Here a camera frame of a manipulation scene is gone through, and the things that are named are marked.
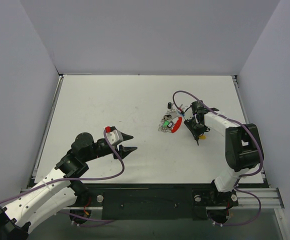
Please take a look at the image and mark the key with yellow tag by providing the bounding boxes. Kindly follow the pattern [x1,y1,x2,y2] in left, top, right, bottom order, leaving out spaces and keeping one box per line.
[198,135,206,140]

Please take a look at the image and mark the keyring bunch with coloured tags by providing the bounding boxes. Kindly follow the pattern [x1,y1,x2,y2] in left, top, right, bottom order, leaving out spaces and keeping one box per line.
[157,102,184,134]

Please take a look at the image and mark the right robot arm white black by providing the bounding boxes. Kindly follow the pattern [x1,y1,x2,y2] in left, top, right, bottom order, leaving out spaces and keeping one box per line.
[184,101,264,205]

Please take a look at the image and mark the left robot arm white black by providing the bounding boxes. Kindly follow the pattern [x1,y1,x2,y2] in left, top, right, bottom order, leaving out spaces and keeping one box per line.
[0,126,136,240]

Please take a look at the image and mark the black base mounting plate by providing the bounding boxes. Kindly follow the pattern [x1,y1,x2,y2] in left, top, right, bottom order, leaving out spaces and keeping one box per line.
[65,183,238,223]

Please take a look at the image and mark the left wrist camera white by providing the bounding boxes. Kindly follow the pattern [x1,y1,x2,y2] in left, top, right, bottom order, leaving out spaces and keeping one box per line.
[103,126,124,147]

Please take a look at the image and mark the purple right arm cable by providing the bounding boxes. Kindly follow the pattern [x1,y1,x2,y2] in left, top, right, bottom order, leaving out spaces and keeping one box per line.
[172,90,265,228]

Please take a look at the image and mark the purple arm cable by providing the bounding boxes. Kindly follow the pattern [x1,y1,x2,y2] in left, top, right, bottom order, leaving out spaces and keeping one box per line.
[172,90,265,228]
[0,129,126,228]

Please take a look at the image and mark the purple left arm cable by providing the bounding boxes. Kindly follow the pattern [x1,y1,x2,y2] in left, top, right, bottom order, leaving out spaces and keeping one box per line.
[0,129,126,228]

